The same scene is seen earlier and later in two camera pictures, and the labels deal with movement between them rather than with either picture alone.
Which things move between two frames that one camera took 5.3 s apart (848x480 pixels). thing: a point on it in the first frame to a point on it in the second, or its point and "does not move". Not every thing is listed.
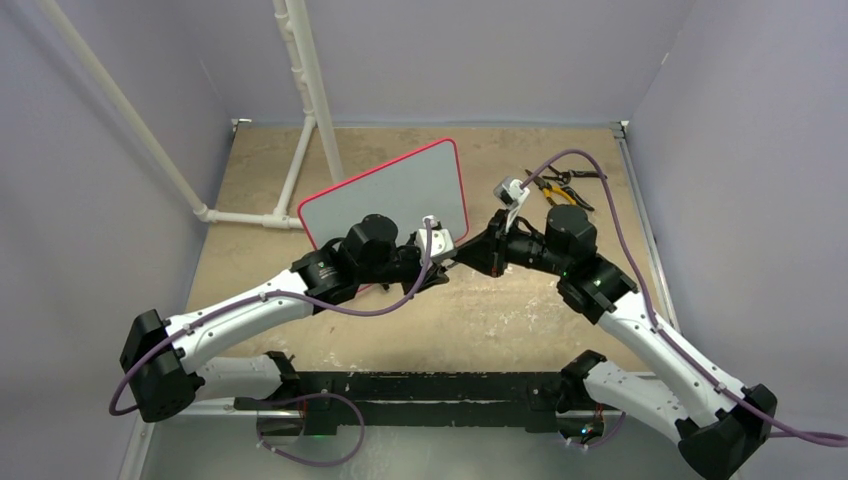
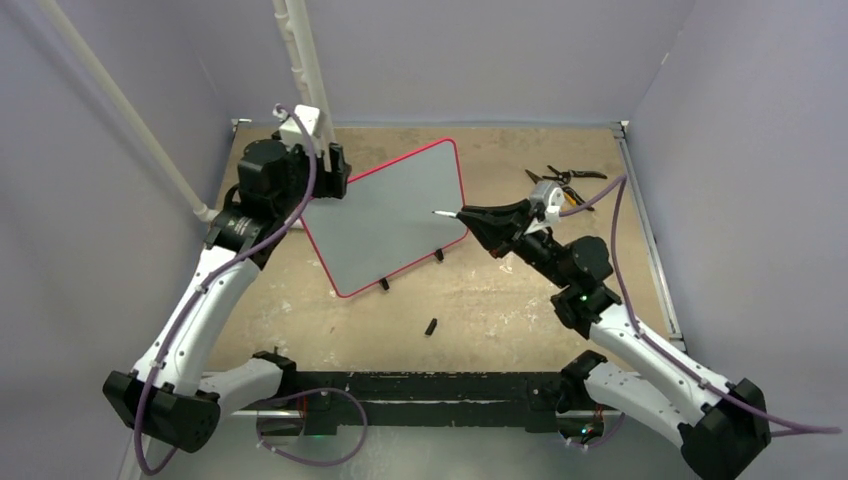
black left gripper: (409, 286) to (331, 184)
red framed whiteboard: (426, 184) does not move
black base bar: (329, 400) does not move
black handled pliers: (564, 176) does not move
